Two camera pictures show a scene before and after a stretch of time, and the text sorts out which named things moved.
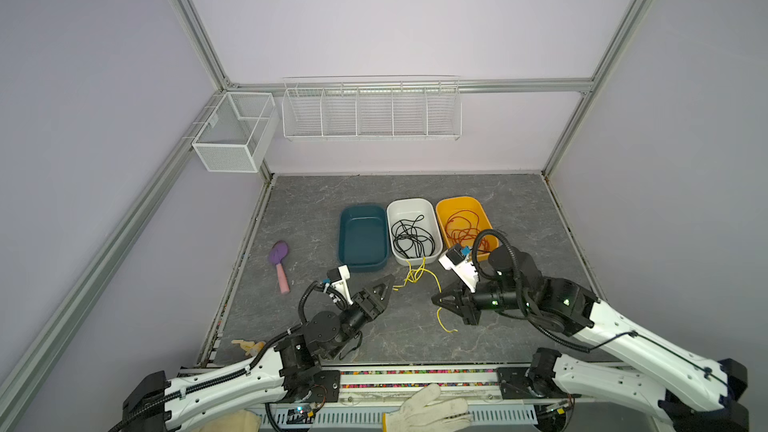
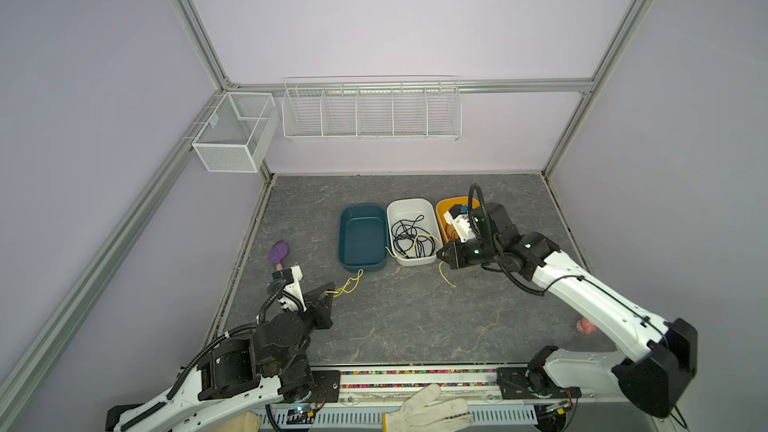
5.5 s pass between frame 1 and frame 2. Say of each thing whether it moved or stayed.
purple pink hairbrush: stayed
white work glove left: stayed
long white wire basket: stayed
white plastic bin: stayed
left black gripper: moved
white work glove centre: stayed
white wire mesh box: stayed
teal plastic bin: stayed
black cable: stayed
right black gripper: moved
